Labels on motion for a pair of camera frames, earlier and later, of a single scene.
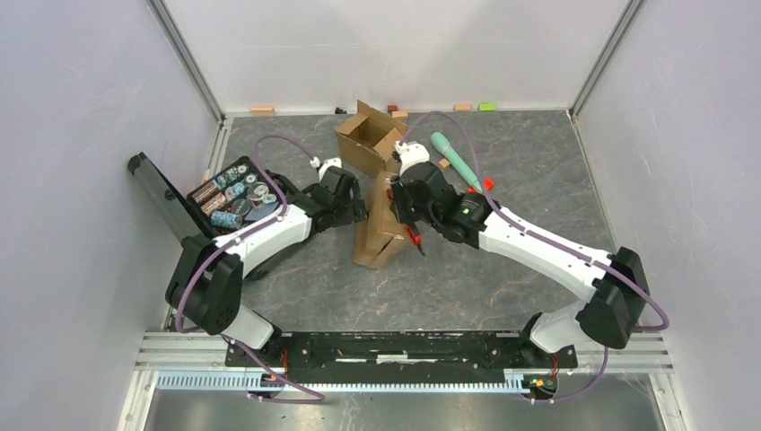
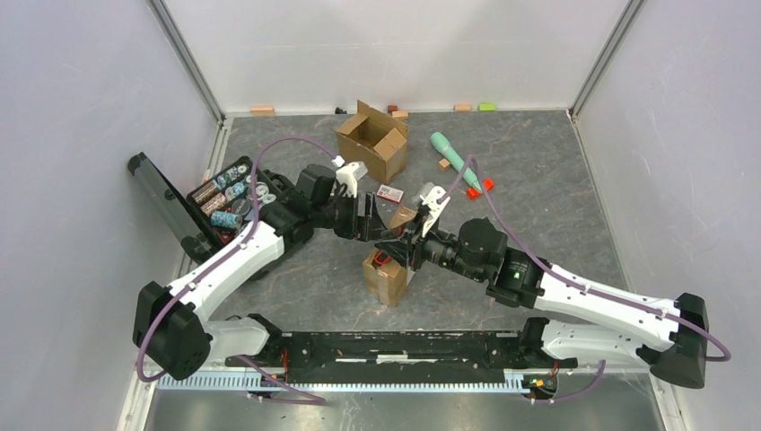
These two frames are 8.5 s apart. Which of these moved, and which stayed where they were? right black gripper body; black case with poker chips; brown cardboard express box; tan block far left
Moved: right black gripper body
Stayed: black case with poker chips; tan block far left; brown cardboard express box
